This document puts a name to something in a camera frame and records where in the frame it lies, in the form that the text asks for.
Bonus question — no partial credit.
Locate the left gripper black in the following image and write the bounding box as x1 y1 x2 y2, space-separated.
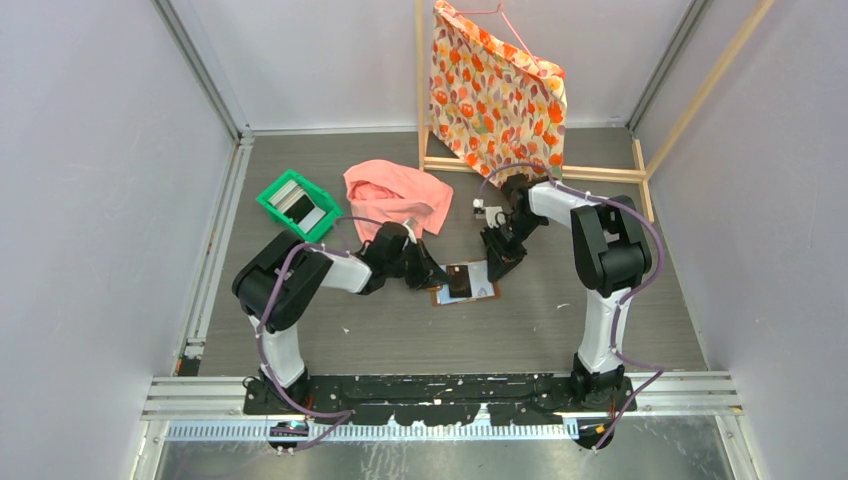
385 239 452 291

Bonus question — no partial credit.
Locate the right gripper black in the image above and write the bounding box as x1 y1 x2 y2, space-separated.
480 214 545 282

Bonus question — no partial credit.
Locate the black credit card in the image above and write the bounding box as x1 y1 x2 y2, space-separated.
446 264 472 299

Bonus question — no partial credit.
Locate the brown leather card holder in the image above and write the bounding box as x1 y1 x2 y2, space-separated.
430 260 501 307

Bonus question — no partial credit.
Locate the green card tray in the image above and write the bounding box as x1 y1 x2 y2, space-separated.
256 169 343 243

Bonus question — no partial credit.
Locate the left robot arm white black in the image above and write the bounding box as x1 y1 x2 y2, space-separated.
232 222 449 414

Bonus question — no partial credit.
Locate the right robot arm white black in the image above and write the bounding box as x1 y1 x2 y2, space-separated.
473 173 653 411

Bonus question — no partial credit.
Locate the pink cloth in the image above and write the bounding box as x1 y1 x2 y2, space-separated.
343 159 454 241

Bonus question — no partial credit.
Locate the floral fabric bag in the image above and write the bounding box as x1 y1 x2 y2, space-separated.
428 1 567 185

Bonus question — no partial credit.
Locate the pink hanger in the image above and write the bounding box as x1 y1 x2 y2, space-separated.
459 0 537 63

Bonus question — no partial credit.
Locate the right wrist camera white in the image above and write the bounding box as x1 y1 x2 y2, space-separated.
472 198 507 229

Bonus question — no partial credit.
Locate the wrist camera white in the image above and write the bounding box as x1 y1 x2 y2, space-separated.
472 198 507 229
402 218 418 243

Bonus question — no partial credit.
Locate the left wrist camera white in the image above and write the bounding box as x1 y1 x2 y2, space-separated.
402 218 418 243

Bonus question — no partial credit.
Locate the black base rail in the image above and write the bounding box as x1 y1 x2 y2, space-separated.
241 373 636 427

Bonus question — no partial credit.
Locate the wooden rack frame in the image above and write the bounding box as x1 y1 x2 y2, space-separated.
415 1 775 220

